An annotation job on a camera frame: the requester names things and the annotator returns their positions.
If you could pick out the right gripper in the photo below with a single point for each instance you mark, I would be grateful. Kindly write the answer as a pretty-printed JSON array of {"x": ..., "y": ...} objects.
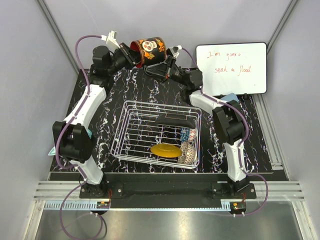
[{"x": 164, "y": 69}]

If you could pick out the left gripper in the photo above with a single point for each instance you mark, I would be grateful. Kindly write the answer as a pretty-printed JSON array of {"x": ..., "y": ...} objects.
[{"x": 134, "y": 56}]

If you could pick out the red and black mug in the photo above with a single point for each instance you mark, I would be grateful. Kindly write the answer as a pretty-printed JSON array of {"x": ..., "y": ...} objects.
[{"x": 151, "y": 51}]

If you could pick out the black floral square plate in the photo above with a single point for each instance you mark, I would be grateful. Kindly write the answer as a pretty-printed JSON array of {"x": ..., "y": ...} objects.
[{"x": 175, "y": 120}]

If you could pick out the white wire dish rack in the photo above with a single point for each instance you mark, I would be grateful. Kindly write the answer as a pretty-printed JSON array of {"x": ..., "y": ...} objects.
[{"x": 137, "y": 132}]

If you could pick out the blue patterned bowl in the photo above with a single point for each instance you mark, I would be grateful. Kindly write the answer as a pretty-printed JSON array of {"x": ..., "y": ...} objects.
[{"x": 188, "y": 134}]

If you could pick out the light blue cup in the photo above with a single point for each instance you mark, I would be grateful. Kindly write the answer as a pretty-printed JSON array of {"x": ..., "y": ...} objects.
[{"x": 230, "y": 97}]

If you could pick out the yellow patterned bowl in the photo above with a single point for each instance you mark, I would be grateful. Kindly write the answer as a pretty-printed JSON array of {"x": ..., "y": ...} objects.
[{"x": 166, "y": 150}]

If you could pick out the brown patterned bowl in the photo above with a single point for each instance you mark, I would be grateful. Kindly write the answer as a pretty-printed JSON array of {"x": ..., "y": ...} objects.
[{"x": 188, "y": 155}]

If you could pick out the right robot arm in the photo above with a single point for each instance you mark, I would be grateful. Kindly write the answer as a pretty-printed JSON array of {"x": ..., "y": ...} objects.
[{"x": 229, "y": 123}]

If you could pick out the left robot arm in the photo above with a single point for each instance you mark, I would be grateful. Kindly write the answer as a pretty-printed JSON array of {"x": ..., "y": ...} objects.
[{"x": 72, "y": 138}]

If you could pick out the black marble mat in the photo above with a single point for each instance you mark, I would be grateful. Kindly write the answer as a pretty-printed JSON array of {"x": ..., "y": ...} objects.
[{"x": 136, "y": 86}]

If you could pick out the white whiteboard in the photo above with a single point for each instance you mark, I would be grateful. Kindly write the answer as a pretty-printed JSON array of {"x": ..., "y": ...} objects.
[{"x": 238, "y": 68}]

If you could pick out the teal cat-ear headphones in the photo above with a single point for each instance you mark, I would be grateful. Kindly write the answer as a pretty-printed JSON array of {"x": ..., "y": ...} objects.
[{"x": 52, "y": 152}]

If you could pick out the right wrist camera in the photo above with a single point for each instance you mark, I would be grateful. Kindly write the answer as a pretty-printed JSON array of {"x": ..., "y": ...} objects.
[{"x": 174, "y": 51}]

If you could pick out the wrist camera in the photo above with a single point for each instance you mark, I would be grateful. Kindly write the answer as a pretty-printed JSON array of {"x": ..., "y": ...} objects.
[
  {"x": 174, "y": 51},
  {"x": 110, "y": 40}
]

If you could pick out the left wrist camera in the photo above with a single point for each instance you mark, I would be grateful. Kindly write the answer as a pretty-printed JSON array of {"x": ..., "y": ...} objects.
[{"x": 110, "y": 40}]

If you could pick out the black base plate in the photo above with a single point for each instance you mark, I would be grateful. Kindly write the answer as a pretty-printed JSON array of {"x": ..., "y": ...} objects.
[{"x": 167, "y": 190}]

